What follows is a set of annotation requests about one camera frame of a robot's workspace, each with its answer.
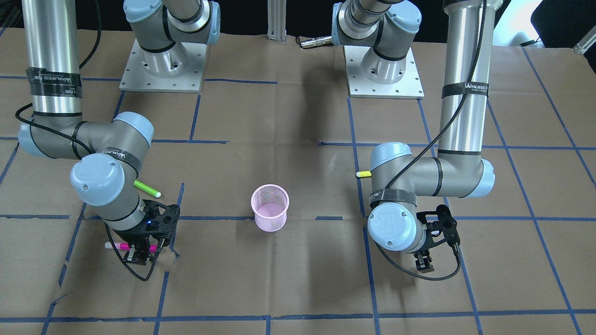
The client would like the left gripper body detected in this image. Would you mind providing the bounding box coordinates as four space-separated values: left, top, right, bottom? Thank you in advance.
414 204 459 253

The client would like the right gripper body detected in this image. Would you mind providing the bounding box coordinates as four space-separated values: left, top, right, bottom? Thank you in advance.
122 200 180 249

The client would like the pink pen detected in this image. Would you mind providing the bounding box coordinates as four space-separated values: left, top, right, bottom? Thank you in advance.
104 241 157 253

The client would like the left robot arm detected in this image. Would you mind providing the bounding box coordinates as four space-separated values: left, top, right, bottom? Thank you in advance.
332 0 503 272

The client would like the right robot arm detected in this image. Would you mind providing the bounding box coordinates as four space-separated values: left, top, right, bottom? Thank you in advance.
18 0 221 265

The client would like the pink mesh cup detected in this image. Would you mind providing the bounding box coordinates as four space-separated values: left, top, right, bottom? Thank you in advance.
251 184 290 232

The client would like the green pen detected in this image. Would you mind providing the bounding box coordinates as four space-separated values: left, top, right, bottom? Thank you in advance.
134 180 162 199

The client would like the brown paper table cover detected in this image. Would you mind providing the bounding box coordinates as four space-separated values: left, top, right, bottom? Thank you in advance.
0 28 596 335

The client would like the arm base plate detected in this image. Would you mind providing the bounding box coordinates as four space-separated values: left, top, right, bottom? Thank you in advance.
119 41 207 94
343 45 425 99

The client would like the aluminium frame post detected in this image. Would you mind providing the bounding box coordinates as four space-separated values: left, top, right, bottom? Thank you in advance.
266 0 287 44

